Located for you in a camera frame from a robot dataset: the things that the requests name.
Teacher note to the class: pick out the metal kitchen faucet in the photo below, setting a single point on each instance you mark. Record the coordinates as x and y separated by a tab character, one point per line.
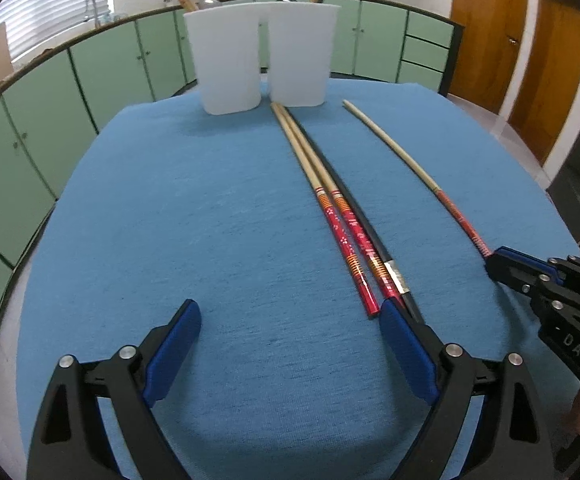
90	5

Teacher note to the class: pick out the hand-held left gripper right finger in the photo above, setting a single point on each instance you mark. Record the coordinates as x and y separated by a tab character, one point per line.
410	355

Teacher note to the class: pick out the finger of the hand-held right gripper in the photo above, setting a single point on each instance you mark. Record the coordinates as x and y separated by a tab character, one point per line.
512	275
530	261

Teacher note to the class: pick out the bundle of wooden chopsticks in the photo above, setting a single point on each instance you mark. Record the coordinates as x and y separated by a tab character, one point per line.
404	287

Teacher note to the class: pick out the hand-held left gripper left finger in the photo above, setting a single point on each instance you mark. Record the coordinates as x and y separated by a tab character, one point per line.
170	360

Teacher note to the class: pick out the blue table cloth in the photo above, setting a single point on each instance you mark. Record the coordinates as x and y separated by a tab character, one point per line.
195	220

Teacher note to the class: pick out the green cabinet drawer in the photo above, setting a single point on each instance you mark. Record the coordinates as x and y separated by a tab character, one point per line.
426	51
430	25
421	74

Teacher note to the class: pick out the white window blind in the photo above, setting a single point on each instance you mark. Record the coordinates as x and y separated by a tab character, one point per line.
55	5

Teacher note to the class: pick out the white two-compartment utensil holder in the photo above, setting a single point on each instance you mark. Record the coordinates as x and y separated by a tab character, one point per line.
230	60

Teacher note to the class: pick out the wooden door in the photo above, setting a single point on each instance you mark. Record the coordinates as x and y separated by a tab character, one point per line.
550	75
490	25

